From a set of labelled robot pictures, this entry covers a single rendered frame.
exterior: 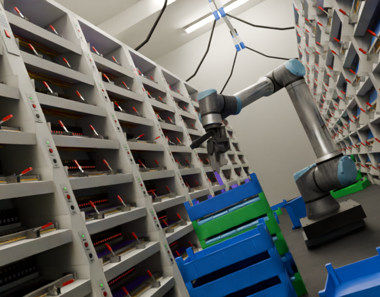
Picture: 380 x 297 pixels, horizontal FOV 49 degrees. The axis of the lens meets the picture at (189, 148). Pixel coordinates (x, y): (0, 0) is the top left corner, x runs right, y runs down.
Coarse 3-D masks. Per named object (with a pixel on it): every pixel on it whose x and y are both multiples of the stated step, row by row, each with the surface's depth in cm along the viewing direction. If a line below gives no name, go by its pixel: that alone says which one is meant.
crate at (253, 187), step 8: (256, 176) 176; (248, 184) 158; (256, 184) 158; (224, 192) 159; (232, 192) 159; (240, 192) 158; (248, 192) 158; (256, 192) 157; (192, 200) 180; (208, 200) 160; (216, 200) 160; (224, 200) 159; (232, 200) 159; (240, 200) 158; (192, 208) 161; (200, 208) 161; (208, 208) 160; (216, 208) 160; (192, 216) 161; (200, 216) 161
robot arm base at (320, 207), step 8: (328, 192) 230; (312, 200) 228; (320, 200) 227; (328, 200) 227; (312, 208) 228; (320, 208) 225; (328, 208) 224; (336, 208) 226; (312, 216) 228; (320, 216) 225
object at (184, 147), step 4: (168, 140) 315; (168, 144) 314; (172, 144) 313; (176, 144) 360; (180, 144) 339; (184, 144) 356; (188, 144) 357; (172, 148) 307; (176, 148) 316; (180, 148) 326; (184, 148) 337; (188, 148) 347; (172, 152) 348
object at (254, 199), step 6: (252, 198) 165; (258, 198) 158; (240, 204) 159; (246, 204) 158; (222, 210) 170; (228, 210) 160; (210, 216) 161; (216, 216) 160; (198, 222) 162; (204, 222) 161
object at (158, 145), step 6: (126, 138) 231; (162, 138) 290; (132, 144) 238; (138, 144) 247; (144, 144) 256; (150, 144) 266; (156, 144) 276; (162, 144) 287; (132, 150) 263; (138, 150) 273; (144, 150) 283; (156, 150) 275; (162, 150) 285
